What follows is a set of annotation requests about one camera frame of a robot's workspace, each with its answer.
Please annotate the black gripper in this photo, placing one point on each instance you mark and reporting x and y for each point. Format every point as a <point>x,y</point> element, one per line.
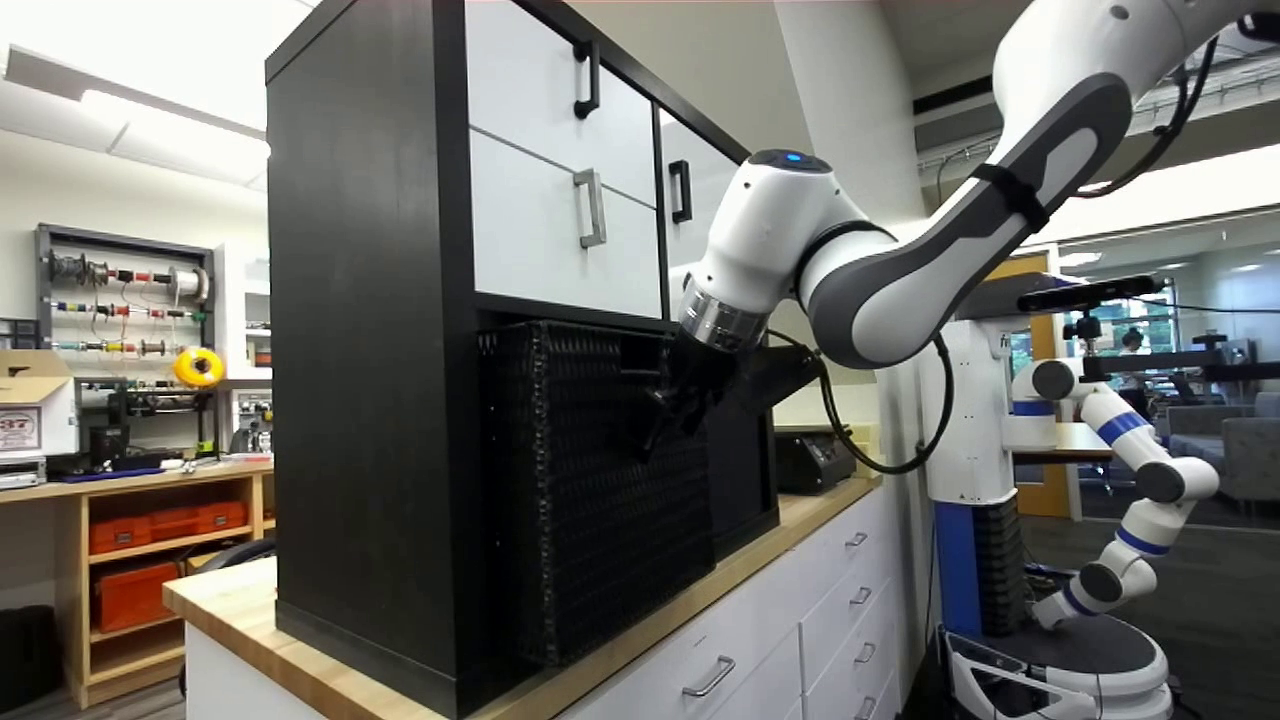
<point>685,387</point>

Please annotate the black woven storage basket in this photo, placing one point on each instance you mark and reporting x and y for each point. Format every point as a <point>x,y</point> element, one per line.
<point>742,463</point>
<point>585,507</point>

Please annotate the white blue mobile robot base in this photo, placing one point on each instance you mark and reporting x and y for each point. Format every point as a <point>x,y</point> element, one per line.
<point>974,533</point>

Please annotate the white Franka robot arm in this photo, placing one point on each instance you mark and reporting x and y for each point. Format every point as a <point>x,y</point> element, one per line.
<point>932,253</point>

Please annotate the white blue mobile robot arm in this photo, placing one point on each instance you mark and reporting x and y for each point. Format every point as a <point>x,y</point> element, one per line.
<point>1132,453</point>

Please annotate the black device on counter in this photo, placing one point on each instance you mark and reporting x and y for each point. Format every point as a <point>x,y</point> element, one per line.
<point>813,463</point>

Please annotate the white cabinet door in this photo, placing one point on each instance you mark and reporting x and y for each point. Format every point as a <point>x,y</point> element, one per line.
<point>713,167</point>

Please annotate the white cabinet with wooden countertop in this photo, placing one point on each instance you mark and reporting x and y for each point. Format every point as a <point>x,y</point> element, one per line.
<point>745,625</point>

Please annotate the black cube shelf unit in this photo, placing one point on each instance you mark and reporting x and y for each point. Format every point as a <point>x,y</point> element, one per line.
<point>362,334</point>

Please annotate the wooden desk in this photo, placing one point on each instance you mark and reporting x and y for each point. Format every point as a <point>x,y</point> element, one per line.
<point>1056,441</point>

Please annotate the black sensor bar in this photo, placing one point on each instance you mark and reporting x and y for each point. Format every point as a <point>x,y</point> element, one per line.
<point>1091,294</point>

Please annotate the yellow tape roll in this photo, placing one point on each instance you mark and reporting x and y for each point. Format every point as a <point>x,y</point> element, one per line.
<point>200,369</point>

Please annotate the wide red storage bin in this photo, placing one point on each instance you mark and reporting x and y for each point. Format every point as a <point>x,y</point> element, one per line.
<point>200,517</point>

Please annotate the black benchtop machine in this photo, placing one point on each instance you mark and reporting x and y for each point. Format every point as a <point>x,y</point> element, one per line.
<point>112,430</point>

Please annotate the small red storage bin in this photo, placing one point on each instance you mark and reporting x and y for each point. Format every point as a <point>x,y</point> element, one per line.
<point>120,533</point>

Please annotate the tall red storage bin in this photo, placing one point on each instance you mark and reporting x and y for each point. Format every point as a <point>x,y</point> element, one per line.
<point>135,593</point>

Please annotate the wooden workbench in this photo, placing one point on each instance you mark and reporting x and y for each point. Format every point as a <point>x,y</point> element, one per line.
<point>75,587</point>

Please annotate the cardboard box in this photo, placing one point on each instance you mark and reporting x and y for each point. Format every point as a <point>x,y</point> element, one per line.
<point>33,387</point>

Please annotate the black floor bin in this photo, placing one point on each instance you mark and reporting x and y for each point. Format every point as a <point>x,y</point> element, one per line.
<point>24,658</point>

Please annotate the grey wall tool rack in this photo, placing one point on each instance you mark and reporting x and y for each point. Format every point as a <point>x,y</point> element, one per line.
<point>125,294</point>

